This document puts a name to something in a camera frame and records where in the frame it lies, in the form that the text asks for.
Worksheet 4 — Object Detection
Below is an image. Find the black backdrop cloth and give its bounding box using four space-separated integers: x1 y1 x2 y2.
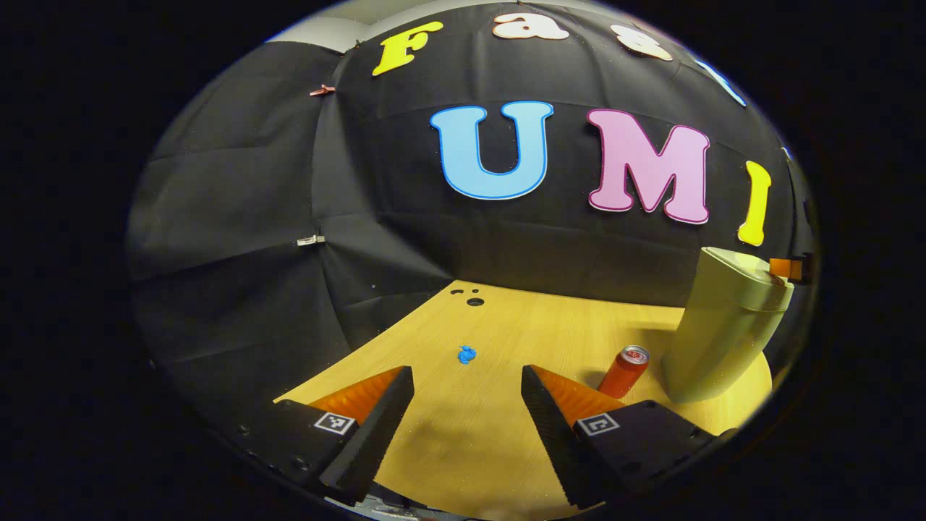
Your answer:
127 4 822 435

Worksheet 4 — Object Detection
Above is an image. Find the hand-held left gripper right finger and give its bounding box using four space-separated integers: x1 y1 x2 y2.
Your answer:
521 365 739 509

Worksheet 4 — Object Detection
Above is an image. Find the wooden desktop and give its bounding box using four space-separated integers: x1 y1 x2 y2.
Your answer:
273 280 773 520

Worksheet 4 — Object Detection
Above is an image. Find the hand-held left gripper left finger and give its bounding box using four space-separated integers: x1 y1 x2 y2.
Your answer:
239 365 415 506

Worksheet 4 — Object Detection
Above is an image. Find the red pop can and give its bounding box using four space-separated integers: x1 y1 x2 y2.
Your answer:
597 345 650 399

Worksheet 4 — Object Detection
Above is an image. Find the green desktop garbage bin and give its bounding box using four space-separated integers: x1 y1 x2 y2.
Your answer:
660 247 795 404

